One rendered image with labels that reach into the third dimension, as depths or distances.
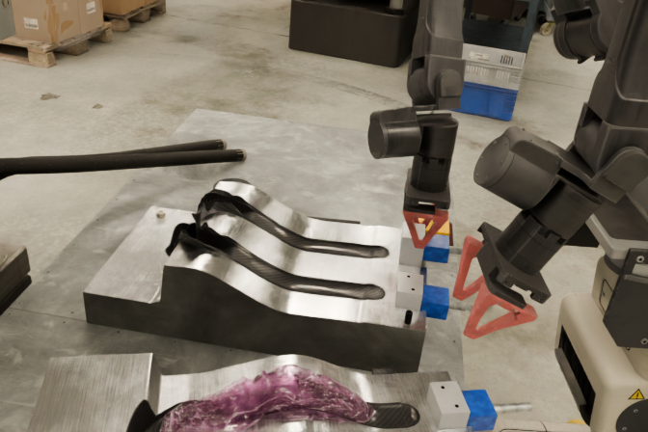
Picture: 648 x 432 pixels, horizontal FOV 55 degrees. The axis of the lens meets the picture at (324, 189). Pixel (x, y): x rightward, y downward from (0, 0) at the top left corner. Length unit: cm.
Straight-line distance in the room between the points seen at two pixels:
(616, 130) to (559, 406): 161
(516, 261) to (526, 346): 165
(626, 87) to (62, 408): 66
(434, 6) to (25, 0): 404
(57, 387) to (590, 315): 83
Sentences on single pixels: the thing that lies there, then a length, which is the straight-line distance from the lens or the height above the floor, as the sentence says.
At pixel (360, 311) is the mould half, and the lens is 91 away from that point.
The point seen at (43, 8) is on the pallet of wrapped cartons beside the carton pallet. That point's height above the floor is 38.
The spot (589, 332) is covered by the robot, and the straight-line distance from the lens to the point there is 114.
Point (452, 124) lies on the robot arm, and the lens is 92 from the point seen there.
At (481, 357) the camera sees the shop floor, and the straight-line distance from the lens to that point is 225.
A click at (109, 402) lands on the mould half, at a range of 76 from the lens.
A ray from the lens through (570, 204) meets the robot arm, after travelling 68.
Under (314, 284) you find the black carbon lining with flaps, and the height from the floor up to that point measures 88.
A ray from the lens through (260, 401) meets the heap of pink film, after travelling 75.
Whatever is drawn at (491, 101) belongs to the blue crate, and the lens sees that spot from 422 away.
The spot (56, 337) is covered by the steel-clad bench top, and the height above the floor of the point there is 80.
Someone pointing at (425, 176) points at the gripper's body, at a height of 105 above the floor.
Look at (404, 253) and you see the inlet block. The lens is 100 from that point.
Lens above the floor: 146
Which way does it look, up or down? 28 degrees down
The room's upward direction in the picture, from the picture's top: 5 degrees clockwise
